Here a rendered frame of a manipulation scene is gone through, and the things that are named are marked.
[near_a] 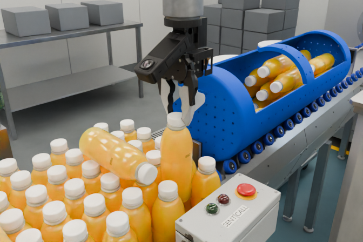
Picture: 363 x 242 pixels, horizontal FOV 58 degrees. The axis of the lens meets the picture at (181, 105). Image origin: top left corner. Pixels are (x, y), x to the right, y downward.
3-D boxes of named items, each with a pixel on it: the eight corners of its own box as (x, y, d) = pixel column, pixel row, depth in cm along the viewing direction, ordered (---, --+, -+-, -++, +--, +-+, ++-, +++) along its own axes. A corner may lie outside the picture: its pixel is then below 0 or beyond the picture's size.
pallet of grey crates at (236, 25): (290, 70, 506) (302, -12, 459) (262, 82, 455) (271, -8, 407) (229, 55, 585) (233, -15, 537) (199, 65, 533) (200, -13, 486)
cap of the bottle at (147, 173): (153, 162, 66) (160, 165, 65) (148, 180, 67) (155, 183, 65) (139, 163, 63) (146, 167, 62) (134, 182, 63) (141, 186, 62)
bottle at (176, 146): (154, 194, 76) (152, 122, 68) (176, 181, 80) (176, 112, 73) (175, 209, 71) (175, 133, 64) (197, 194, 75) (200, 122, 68)
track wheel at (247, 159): (247, 146, 102) (242, 147, 104) (239, 152, 99) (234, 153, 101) (254, 159, 102) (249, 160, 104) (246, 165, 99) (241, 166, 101)
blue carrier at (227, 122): (345, 94, 152) (357, 32, 141) (240, 176, 93) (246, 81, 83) (288, 82, 170) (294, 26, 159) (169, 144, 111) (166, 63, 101)
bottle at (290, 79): (287, 75, 133) (264, 87, 120) (297, 62, 128) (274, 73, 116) (301, 86, 130) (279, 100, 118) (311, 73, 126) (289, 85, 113)
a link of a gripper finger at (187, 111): (212, 120, 68) (207, 76, 66) (193, 129, 64) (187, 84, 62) (201, 118, 71) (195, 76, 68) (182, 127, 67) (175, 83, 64)
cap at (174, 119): (163, 122, 68) (163, 115, 67) (176, 117, 71) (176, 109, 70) (176, 129, 66) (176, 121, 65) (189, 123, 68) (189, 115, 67)
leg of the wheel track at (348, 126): (345, 158, 277) (362, 88, 252) (343, 160, 273) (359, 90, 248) (338, 155, 281) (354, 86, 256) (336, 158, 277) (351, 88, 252)
